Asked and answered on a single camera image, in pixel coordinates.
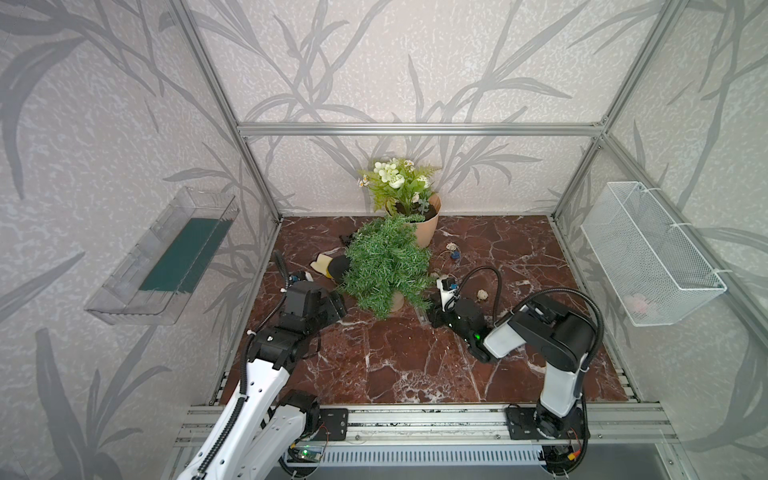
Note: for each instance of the clear plastic wall tray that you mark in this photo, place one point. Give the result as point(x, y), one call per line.
point(154, 282)

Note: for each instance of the small green christmas tree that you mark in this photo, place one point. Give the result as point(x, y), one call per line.
point(385, 259)

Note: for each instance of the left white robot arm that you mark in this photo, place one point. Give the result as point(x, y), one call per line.
point(258, 425)

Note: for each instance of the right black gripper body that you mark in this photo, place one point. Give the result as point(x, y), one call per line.
point(449, 321)

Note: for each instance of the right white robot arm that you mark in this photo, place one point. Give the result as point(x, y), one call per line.
point(565, 326)

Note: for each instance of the yellow black object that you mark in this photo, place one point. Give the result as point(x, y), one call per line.
point(334, 268)

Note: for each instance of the pink object in basket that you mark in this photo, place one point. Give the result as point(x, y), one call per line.
point(637, 305)

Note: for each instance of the potted white flower plant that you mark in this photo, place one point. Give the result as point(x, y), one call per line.
point(401, 188)

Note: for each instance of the white wire mesh basket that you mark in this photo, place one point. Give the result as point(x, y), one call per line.
point(643, 250)

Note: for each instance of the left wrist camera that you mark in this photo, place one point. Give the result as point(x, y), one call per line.
point(297, 280)

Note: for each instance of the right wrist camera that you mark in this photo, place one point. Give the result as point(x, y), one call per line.
point(448, 292)

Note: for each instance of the green circuit board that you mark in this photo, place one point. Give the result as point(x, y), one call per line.
point(305, 454)

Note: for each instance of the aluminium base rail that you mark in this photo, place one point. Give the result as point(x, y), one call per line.
point(449, 435)

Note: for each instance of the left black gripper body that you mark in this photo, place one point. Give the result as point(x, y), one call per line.
point(327, 310)

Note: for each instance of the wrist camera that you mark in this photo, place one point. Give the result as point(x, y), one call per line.
point(297, 280)
point(448, 292)

